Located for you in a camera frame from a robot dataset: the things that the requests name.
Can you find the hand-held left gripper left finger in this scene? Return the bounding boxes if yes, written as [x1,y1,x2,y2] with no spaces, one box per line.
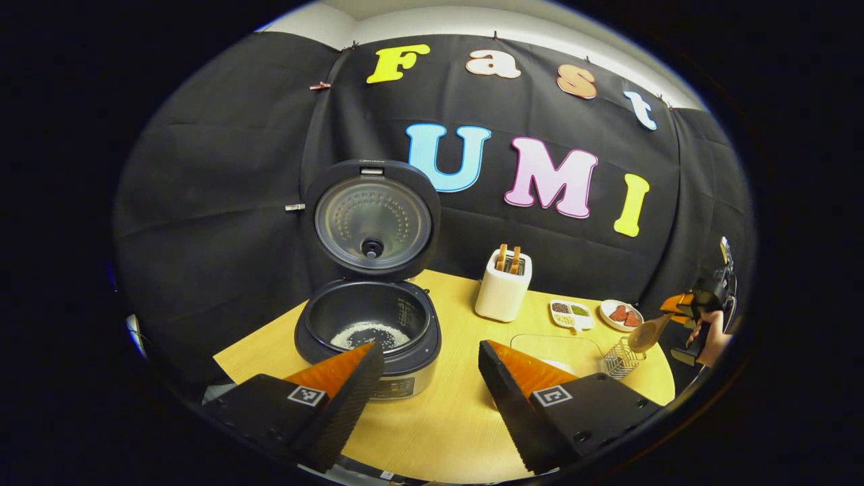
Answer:
[201,341,385,473]

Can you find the round white plate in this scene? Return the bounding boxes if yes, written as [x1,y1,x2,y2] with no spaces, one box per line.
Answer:
[599,299,644,333]

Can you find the small white rice heap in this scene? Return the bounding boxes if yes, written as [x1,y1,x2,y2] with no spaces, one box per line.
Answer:
[331,322,411,352]

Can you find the dark blue rice cooker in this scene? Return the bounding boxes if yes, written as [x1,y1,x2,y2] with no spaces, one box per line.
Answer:
[294,159,443,402]

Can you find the white toaster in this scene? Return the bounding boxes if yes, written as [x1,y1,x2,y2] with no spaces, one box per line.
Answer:
[475,248,533,323]

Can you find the white divided dish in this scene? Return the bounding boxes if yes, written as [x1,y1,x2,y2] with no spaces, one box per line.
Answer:
[549,299,595,333]

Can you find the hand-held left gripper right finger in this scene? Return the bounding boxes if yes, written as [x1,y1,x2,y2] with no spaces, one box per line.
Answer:
[478,340,666,475]

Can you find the metal wire chopstick holder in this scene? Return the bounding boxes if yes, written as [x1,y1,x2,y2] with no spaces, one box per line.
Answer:
[603,336,642,379]

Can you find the wooden spoon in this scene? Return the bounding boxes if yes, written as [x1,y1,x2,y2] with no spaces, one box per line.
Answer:
[627,313,676,354]

